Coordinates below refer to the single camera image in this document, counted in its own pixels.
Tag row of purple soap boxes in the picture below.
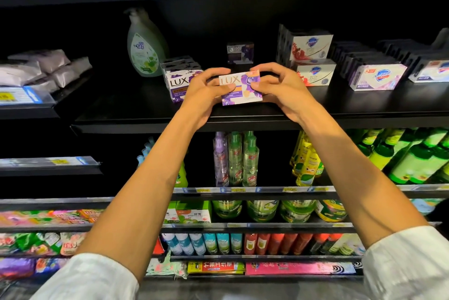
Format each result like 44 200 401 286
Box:
226 42 255 66

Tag person's right hand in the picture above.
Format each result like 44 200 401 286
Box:
249 62 320 125

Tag green white box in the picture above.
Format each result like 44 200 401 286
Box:
177 200 213 225
165 201 180 223

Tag person's left forearm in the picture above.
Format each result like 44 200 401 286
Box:
77 114 204 283

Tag pile of white wipe packets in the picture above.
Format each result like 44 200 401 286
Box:
0 49 92 94

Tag row of white red soap boxes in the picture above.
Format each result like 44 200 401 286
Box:
277 25 338 87

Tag black store shelf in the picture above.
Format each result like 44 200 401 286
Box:
0 0 449 283
0 75 102 262

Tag pale green pump soap bottle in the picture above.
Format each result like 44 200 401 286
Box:
126 7 169 77

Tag white floral wipe packet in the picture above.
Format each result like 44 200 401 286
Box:
146 254 188 279

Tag yellow red packets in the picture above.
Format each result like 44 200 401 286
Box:
187 261 246 275

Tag long pink packet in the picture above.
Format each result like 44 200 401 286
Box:
246 261 357 276

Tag row of white pink soap boxes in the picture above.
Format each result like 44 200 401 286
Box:
330 27 449 92

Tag green lidded wipe tub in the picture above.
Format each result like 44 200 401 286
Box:
281 199 317 223
246 199 280 223
212 199 244 220

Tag person's right forearm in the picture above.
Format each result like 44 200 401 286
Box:
298 110 429 248

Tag person's left hand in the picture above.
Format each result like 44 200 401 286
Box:
179 67 236 129

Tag strip of shelf price tags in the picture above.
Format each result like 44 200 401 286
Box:
0 86 44 105

